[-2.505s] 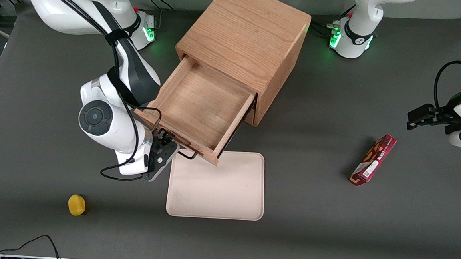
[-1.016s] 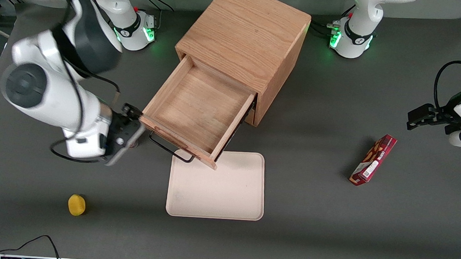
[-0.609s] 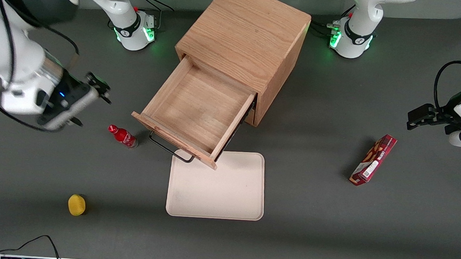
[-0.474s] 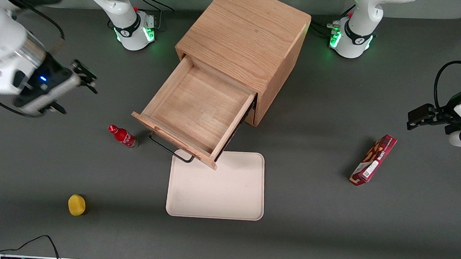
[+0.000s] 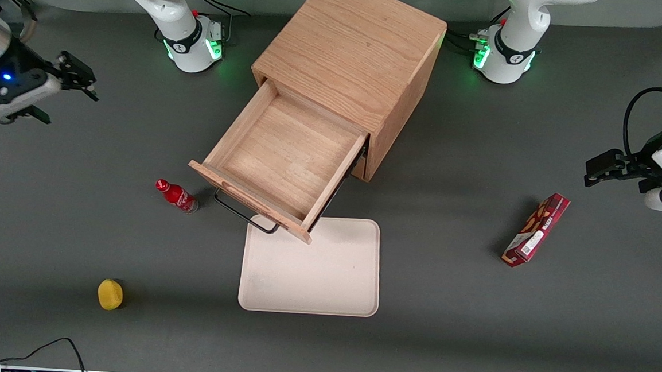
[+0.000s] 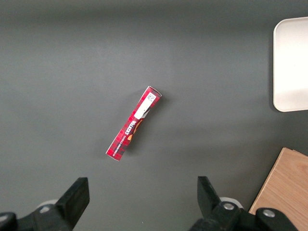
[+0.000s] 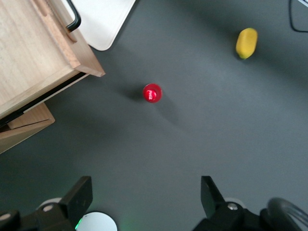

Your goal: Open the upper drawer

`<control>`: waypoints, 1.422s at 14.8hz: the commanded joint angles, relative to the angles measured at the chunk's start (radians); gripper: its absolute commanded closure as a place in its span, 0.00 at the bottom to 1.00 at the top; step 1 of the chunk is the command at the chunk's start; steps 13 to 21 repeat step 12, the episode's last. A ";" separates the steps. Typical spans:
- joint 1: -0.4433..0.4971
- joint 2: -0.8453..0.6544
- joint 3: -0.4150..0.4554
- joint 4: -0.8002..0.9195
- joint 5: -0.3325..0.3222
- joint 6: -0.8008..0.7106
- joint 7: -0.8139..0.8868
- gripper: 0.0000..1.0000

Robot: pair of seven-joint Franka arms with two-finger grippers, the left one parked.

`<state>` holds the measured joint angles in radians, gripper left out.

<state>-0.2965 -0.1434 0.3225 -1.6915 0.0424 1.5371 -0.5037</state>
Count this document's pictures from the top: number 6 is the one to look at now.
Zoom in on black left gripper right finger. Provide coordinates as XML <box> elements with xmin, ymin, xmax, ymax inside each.
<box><xmin>190</xmin><ymin>176</ymin><xmax>258</xmax><ymax>231</ymax></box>

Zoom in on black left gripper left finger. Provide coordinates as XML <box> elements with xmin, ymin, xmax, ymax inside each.
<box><xmin>14</xmin><ymin>177</ymin><xmax>90</xmax><ymax>231</ymax></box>

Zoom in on wooden two-drawer cabinet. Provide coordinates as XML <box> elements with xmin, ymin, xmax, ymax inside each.
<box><xmin>248</xmin><ymin>147</ymin><xmax>308</xmax><ymax>231</ymax></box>

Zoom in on red tartan cookie box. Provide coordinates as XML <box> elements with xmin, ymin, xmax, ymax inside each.
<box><xmin>105</xmin><ymin>85</ymin><xmax>163</xmax><ymax>162</ymax></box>

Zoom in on beige plastic tray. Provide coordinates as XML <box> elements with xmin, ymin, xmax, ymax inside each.
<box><xmin>272</xmin><ymin>16</ymin><xmax>308</xmax><ymax>113</ymax></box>

